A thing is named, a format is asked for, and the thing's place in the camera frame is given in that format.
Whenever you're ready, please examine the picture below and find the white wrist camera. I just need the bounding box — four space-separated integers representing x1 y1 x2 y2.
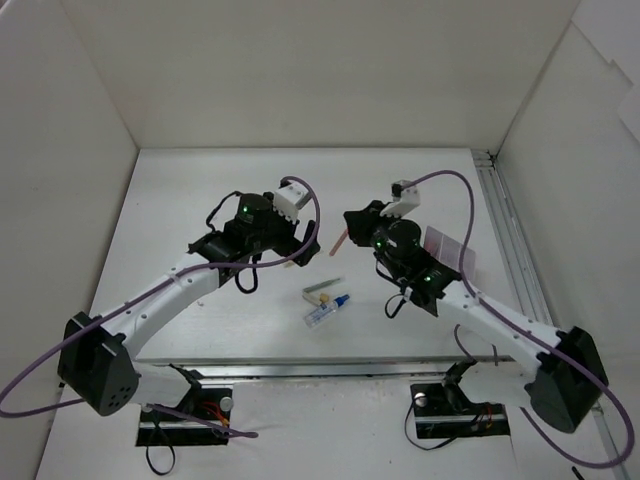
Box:
273 182 311 223
380 180 420 218

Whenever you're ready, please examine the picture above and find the green highlighter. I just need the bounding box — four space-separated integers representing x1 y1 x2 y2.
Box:
303 276 344 293

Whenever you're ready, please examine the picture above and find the white container box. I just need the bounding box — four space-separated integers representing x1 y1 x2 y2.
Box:
423 226 477 282

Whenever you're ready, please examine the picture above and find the brown orange highlighter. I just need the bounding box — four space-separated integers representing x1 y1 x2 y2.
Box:
329 229 348 257

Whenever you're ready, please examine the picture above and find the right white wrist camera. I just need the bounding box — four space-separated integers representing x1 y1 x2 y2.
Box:
380 180 420 218

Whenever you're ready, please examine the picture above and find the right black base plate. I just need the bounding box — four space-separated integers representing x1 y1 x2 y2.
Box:
408 383 511 442

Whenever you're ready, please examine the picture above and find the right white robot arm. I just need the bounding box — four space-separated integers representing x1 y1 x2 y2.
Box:
344 200 608 433

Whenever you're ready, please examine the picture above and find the clear blue spray bottle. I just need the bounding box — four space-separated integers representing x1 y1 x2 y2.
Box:
303 294 351 329

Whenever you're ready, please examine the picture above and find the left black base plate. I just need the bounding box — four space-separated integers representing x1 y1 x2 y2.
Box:
134 384 235 448

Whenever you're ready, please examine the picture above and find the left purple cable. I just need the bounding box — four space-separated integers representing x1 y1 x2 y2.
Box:
0 175 321 440

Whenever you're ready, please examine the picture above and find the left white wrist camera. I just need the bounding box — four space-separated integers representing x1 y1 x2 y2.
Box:
273 182 311 223

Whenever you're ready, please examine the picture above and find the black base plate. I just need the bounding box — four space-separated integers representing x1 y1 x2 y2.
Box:
134 384 235 448
408 383 511 442

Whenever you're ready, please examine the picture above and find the front aluminium rail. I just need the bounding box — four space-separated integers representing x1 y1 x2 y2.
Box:
134 355 521 384

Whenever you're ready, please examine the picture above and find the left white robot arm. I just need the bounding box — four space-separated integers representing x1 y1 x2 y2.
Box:
58 182 319 420

